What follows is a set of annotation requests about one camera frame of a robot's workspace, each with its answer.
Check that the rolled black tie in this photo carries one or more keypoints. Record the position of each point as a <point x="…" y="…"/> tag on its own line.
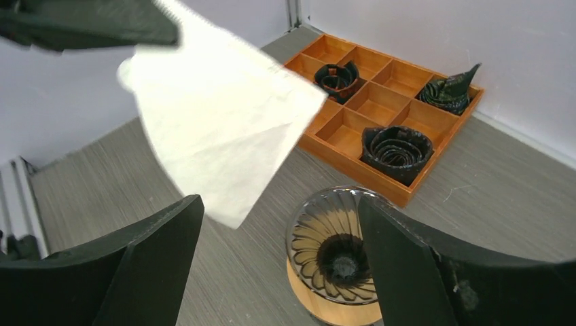
<point x="450" y="93"/>
<point x="339" y="82"/>
<point x="399" y="152"/>

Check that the clear smoky glass dripper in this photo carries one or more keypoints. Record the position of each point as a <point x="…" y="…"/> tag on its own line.
<point x="324" y="245"/>

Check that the rolled black tie back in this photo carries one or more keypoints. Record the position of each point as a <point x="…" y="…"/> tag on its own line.
<point x="450" y="93"/>

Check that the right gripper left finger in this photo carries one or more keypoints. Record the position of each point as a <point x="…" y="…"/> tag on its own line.
<point x="135" y="275"/>

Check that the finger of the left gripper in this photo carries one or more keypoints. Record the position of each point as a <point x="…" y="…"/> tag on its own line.
<point x="55" y="25"/>

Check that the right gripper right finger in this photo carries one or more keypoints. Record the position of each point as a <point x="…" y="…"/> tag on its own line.
<point x="424" y="276"/>

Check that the orange wooden compartment tray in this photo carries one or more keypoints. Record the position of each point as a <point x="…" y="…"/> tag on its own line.
<point x="387" y="96"/>

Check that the rolled black tie middle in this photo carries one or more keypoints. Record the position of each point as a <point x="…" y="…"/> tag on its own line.
<point x="339" y="82"/>

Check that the white paper coffee filter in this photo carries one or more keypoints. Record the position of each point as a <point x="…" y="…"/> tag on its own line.
<point x="220" y="115"/>

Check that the rolled black tie right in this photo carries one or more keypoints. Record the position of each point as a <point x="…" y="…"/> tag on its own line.
<point x="399" y="152"/>

